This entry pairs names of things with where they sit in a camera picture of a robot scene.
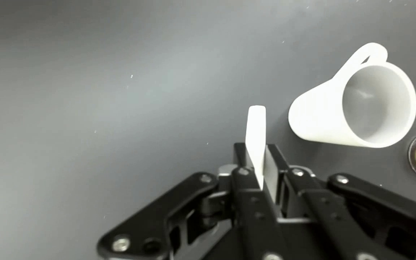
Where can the white plastic spoon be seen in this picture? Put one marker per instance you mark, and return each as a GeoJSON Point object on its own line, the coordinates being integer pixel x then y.
{"type": "Point", "coordinates": [256, 139]}

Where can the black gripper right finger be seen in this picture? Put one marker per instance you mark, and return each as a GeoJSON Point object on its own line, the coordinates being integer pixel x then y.
{"type": "Point", "coordinates": [354, 219]}

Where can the white mug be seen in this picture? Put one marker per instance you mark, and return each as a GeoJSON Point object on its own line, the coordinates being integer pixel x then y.
{"type": "Point", "coordinates": [367, 102]}

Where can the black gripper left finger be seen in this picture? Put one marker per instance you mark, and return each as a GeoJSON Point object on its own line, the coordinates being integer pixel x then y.
{"type": "Point", "coordinates": [192, 209]}

